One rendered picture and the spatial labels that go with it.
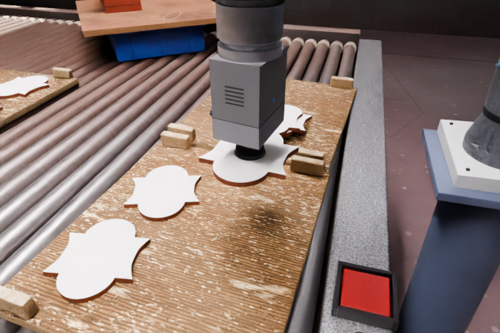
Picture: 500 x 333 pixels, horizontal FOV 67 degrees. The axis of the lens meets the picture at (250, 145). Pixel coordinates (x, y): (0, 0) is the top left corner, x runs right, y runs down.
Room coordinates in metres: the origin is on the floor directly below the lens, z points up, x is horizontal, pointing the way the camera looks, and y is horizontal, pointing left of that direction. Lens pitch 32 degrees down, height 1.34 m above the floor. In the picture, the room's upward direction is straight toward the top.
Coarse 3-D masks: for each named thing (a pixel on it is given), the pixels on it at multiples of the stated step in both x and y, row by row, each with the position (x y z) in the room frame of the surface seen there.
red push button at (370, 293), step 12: (348, 276) 0.33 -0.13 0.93; (360, 276) 0.33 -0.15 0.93; (372, 276) 0.33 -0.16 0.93; (348, 288) 0.31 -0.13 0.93; (360, 288) 0.31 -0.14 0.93; (372, 288) 0.31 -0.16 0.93; (384, 288) 0.31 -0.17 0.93; (348, 300) 0.29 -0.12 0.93; (360, 300) 0.29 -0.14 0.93; (372, 300) 0.29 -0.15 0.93; (384, 300) 0.29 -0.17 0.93; (372, 312) 0.28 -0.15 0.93; (384, 312) 0.28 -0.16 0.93
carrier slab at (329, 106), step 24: (288, 96) 0.89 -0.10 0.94; (312, 96) 0.89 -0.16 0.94; (336, 96) 0.89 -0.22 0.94; (192, 120) 0.76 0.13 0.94; (312, 120) 0.76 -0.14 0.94; (336, 120) 0.76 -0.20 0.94; (192, 144) 0.66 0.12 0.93; (216, 144) 0.65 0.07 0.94; (288, 144) 0.65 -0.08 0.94; (312, 144) 0.65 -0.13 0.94; (336, 144) 0.65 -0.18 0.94
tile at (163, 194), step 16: (160, 176) 0.53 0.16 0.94; (176, 176) 0.53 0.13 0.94; (192, 176) 0.53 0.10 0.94; (144, 192) 0.49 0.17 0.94; (160, 192) 0.49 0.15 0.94; (176, 192) 0.49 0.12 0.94; (192, 192) 0.49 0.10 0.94; (144, 208) 0.45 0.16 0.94; (160, 208) 0.45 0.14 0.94; (176, 208) 0.45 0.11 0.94
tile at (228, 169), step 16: (224, 144) 0.45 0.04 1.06; (272, 144) 0.45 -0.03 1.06; (208, 160) 0.41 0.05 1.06; (224, 160) 0.41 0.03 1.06; (240, 160) 0.41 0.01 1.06; (256, 160) 0.41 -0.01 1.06; (272, 160) 0.41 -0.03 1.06; (224, 176) 0.37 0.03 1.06; (240, 176) 0.37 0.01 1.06; (256, 176) 0.37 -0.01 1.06; (272, 176) 0.38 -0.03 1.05
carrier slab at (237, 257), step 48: (240, 192) 0.50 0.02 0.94; (288, 192) 0.50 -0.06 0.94; (192, 240) 0.39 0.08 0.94; (240, 240) 0.39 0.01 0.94; (288, 240) 0.39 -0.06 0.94; (48, 288) 0.31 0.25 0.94; (144, 288) 0.31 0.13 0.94; (192, 288) 0.31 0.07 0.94; (240, 288) 0.31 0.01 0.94; (288, 288) 0.31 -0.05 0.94
